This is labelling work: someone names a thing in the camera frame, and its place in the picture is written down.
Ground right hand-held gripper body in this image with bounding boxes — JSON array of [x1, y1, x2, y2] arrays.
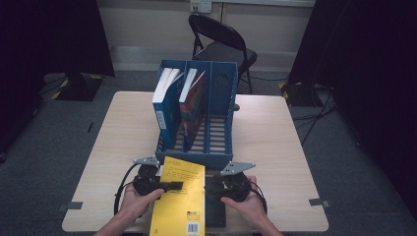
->
[[209, 160, 256, 203]]

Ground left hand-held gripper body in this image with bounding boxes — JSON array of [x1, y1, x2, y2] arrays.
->
[[132, 155, 162, 197]]

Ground yellow book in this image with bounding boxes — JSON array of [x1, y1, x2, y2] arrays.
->
[[149, 155, 207, 236]]

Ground blue book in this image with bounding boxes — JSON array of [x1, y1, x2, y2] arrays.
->
[[151, 67, 185, 150]]

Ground red illustrated book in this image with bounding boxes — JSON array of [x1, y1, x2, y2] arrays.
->
[[178, 68, 208, 152]]

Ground blue plastic file rack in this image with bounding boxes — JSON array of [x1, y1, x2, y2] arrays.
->
[[154, 59, 239, 170]]

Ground person's right hand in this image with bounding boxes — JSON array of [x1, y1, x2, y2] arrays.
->
[[219, 175, 268, 221]]

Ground person's left hand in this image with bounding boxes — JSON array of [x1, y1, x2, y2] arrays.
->
[[119, 183, 165, 220]]

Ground grey tape strip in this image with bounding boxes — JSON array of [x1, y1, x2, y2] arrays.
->
[[308, 198, 331, 208], [57, 201, 84, 212]]

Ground black stand base yellow tape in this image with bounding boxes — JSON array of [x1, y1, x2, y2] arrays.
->
[[278, 80, 335, 107], [50, 72, 105, 102]]

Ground black folding chair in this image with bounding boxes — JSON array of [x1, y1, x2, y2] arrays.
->
[[188, 13, 259, 95]]

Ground black curtain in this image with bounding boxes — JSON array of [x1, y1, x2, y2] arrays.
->
[[0, 0, 116, 155], [287, 0, 417, 217]]

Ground right hand-held gripper black cable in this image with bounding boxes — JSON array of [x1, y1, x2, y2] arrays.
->
[[250, 181, 268, 214]]

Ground hand-held gripper black cable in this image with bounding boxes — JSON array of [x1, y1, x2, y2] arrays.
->
[[250, 181, 268, 214], [113, 162, 140, 216]]

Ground left hand-held gripper black cable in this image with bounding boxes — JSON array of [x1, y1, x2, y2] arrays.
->
[[113, 162, 140, 216]]

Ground black floor cables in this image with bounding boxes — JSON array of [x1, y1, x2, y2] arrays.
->
[[291, 88, 339, 147]]

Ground white wall socket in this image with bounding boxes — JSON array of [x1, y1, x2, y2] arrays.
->
[[190, 0, 213, 14]]

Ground white wall cable trunking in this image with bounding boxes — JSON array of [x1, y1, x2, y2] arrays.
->
[[211, 0, 316, 23]]

